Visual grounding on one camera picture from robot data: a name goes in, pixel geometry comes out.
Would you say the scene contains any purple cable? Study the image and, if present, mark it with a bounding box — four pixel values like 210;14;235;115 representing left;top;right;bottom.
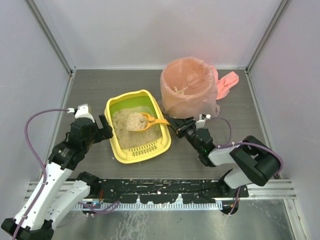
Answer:
208;115;285;216
11;107;121;240

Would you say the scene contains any white slotted cable duct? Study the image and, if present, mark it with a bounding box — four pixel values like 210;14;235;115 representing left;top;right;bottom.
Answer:
72;201;223;211

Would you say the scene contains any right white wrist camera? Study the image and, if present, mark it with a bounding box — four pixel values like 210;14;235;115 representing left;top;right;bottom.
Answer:
195;113;212;129

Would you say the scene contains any aluminium frame rail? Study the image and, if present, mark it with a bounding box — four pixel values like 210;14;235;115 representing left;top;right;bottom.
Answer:
24;178;297;201

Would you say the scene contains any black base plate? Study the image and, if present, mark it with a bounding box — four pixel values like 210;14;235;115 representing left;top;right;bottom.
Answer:
88;178;237;204

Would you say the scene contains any beige cat litter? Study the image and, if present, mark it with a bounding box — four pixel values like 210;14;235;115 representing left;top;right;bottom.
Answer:
111;106;162;149

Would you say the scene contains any orange litter scoop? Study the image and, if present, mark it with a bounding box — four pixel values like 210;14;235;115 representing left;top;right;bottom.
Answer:
126;112;170;132

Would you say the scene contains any bin with pink bag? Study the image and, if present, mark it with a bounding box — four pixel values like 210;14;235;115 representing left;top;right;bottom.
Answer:
158;57;220;119

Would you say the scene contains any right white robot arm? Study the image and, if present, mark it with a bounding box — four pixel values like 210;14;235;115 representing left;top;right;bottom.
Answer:
167;113;284;196

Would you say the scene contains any pink cloth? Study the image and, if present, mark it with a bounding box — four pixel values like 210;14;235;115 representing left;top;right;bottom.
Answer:
211;66;239;100

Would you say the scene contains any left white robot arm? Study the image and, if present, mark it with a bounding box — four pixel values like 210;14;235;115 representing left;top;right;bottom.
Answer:
1;114;113;240

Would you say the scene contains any yellow green litter box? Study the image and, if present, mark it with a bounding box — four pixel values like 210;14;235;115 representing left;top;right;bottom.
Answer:
104;89;172;164

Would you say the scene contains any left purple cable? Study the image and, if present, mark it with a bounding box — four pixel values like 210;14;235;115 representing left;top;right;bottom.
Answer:
11;107;121;240

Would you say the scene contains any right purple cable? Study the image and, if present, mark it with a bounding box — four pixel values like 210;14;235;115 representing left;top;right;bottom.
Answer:
208;115;285;216

